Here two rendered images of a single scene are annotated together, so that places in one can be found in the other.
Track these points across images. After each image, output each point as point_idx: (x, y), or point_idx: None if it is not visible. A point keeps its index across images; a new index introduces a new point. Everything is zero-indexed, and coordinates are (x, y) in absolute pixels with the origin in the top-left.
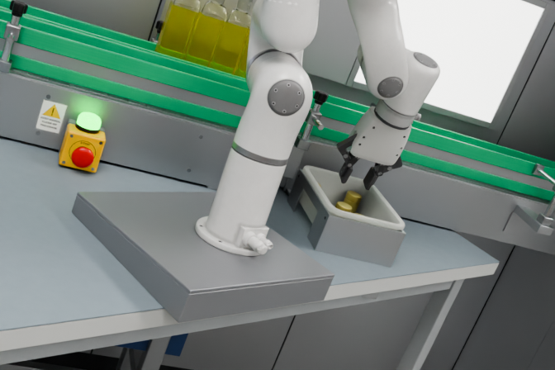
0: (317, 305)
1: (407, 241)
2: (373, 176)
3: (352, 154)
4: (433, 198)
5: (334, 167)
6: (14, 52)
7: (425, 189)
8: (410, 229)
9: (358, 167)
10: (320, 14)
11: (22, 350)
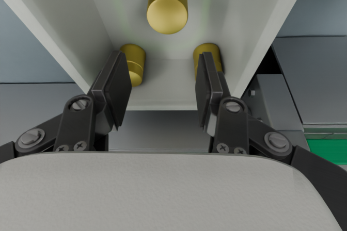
0: None
1: (12, 20)
2: (107, 88)
3: (292, 166)
4: (0, 114)
5: (159, 121)
6: None
7: (12, 124)
8: (26, 64)
9: (123, 130)
10: None
11: None
